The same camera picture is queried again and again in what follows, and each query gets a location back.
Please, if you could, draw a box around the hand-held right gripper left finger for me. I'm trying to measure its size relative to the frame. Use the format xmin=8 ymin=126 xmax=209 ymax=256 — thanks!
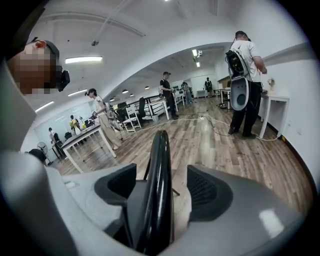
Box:
xmin=0 ymin=151 xmax=156 ymax=256

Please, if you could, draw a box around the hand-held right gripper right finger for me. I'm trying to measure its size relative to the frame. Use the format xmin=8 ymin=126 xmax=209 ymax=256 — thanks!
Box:
xmin=159 ymin=164 xmax=305 ymax=256

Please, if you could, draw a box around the white wooden chair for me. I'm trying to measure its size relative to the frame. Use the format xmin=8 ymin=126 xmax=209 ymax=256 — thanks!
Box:
xmin=124 ymin=106 xmax=142 ymax=134

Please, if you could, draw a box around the black office chair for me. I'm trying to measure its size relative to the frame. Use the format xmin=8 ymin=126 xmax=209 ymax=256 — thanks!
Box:
xmin=137 ymin=96 xmax=151 ymax=126

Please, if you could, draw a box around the dark-top table with white legs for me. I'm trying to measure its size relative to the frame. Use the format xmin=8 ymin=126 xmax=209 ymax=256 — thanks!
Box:
xmin=60 ymin=124 xmax=118 ymax=174

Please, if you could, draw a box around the white vase with yellow flowers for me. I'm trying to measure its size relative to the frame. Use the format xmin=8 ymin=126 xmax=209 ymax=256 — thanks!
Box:
xmin=69 ymin=119 xmax=82 ymax=136

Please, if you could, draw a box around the ceiling tube light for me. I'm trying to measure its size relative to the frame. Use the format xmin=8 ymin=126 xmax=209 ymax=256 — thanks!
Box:
xmin=67 ymin=88 xmax=89 ymax=98

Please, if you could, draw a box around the black metal railing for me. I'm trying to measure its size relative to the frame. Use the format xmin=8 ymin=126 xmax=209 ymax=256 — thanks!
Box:
xmin=109 ymin=96 xmax=181 ymax=119

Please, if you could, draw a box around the white side table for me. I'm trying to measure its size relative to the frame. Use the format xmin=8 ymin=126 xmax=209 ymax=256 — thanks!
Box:
xmin=258 ymin=91 xmax=291 ymax=140

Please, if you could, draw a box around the wooden-top table with white legs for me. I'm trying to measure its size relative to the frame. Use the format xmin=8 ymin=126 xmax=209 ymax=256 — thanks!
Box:
xmin=147 ymin=98 xmax=171 ymax=121

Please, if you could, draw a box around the white and black backpack unit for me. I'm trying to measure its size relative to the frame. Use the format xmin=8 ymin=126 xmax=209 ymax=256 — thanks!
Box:
xmin=225 ymin=48 xmax=251 ymax=112

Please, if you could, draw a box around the person's head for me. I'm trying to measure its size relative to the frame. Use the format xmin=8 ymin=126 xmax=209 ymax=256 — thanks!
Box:
xmin=6 ymin=39 xmax=64 ymax=96

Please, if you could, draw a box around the black pedestal fan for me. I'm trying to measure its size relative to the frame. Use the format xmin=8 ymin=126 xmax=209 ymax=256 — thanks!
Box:
xmin=36 ymin=141 xmax=55 ymax=166

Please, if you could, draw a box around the black floor cable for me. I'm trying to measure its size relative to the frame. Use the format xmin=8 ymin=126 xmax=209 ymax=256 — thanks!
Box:
xmin=204 ymin=115 xmax=236 ymax=138

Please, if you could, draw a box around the black head-worn camera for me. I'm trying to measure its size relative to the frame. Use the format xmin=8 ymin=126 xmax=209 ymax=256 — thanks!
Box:
xmin=55 ymin=65 xmax=71 ymax=93

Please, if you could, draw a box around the white extension cable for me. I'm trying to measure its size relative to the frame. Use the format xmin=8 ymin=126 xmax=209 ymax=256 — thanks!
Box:
xmin=124 ymin=116 xmax=284 ymax=142

